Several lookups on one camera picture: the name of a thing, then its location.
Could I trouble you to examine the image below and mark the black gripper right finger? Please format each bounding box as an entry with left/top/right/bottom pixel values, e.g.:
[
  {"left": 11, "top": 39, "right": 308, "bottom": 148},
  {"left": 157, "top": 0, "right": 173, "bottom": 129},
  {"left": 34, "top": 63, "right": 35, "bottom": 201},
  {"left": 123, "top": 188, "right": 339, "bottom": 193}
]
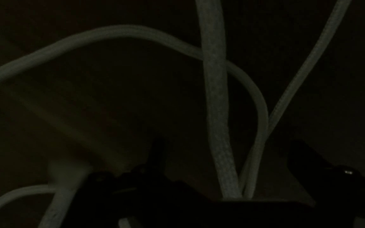
[{"left": 287, "top": 139, "right": 362, "bottom": 228}]

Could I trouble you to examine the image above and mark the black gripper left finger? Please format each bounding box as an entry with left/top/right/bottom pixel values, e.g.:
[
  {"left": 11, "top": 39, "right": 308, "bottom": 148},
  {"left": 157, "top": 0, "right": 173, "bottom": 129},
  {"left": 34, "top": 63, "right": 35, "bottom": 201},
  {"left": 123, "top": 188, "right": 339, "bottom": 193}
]
[{"left": 143, "top": 136, "right": 171, "bottom": 187}]

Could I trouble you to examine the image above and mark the thick white braided rope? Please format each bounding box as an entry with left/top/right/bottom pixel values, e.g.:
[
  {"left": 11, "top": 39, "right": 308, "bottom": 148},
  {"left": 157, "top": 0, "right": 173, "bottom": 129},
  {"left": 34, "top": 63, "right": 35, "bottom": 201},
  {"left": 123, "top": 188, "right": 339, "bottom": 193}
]
[{"left": 38, "top": 0, "right": 244, "bottom": 228}]

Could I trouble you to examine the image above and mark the thin white rope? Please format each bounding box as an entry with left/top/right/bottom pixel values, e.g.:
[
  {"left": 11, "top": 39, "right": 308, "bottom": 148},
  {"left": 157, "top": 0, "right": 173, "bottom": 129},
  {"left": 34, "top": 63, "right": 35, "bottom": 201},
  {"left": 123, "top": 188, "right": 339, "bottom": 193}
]
[{"left": 0, "top": 0, "right": 353, "bottom": 228}]

